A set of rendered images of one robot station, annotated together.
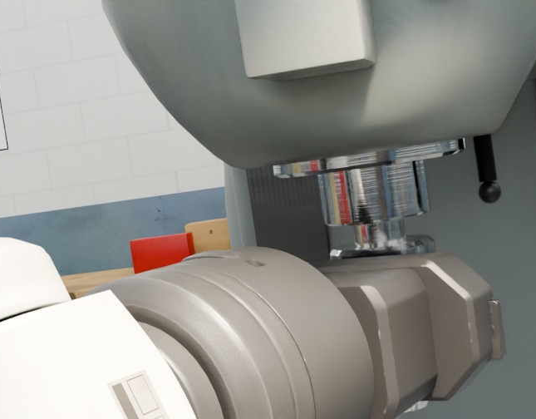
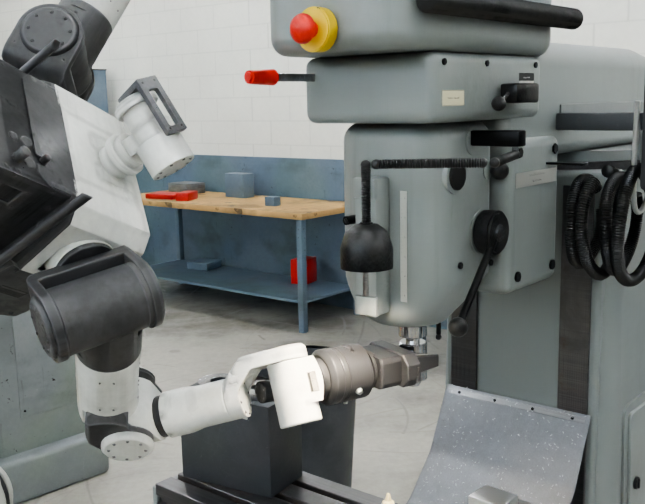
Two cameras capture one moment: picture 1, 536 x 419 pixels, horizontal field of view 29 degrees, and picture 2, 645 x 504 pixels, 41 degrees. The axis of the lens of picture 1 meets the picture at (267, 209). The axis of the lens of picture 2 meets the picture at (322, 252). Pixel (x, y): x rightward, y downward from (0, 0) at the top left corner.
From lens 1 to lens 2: 106 cm
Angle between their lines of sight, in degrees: 27
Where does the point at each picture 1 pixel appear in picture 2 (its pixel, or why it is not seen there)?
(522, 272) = (545, 340)
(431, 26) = (401, 306)
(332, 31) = (370, 309)
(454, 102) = (409, 322)
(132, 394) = (311, 374)
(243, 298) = (341, 359)
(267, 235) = not seen: hidden behind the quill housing
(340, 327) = (365, 368)
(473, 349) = (407, 378)
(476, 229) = (531, 319)
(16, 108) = not seen: hidden behind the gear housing
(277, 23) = (361, 304)
